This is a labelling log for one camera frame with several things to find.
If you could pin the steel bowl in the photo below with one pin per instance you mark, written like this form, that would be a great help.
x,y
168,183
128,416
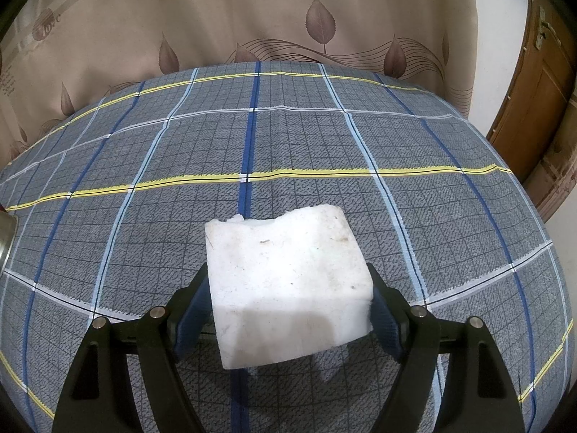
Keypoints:
x,y
6,243

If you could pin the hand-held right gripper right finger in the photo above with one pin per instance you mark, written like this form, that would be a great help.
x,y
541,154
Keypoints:
x,y
387,324

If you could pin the white foam block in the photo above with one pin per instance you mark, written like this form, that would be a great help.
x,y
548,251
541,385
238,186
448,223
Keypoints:
x,y
288,279

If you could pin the beige leaf-print curtain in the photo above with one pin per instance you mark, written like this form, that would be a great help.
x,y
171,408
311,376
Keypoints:
x,y
225,18

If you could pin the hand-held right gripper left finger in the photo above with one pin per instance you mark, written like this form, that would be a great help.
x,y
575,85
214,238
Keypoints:
x,y
194,320

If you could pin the grey plaid bed sheet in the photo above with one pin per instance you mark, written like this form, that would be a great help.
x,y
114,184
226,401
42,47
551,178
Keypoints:
x,y
315,144

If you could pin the wooden door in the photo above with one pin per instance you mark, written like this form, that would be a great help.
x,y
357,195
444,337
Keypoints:
x,y
532,112

